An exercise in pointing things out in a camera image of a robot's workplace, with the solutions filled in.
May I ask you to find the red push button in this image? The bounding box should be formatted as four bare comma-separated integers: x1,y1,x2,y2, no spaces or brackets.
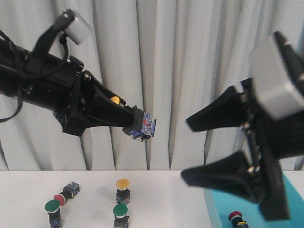
228,211,249,228
54,181,80,206

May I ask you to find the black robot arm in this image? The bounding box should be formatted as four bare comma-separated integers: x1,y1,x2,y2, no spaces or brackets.
0,40,145,139

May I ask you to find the green push button left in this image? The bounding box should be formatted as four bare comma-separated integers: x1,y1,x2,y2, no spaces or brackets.
45,199,62,228

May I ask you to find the green push button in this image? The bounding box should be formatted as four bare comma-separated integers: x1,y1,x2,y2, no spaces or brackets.
45,199,62,228
113,204,130,228

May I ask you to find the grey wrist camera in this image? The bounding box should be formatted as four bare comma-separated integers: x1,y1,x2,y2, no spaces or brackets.
62,9,92,45
250,31,304,121

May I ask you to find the green push button centre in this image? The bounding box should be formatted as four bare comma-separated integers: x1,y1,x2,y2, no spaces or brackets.
113,204,130,228

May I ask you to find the light blue plastic box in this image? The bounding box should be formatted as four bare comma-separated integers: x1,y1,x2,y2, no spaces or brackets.
204,174,304,228

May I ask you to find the yellow push button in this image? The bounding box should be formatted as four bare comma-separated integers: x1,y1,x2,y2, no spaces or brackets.
116,178,131,205
110,95,157,143

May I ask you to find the red push button lying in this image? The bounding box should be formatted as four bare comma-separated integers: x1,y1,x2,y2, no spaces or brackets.
54,181,80,206

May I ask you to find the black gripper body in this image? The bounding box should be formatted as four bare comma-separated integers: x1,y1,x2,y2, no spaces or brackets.
22,57,95,136
241,78,304,220

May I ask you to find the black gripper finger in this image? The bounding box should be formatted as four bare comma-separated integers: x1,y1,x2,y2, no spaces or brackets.
87,111,143,137
186,86,247,132
181,151,265,203
83,70,132,119

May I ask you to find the yellow push button back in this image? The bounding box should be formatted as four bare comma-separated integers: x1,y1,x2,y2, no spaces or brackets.
116,178,131,205

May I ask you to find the yellow push button front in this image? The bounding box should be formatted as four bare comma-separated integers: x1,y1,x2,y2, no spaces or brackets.
110,95,157,143

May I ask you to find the grey pleated curtain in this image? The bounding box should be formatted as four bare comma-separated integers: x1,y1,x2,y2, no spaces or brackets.
0,0,304,171

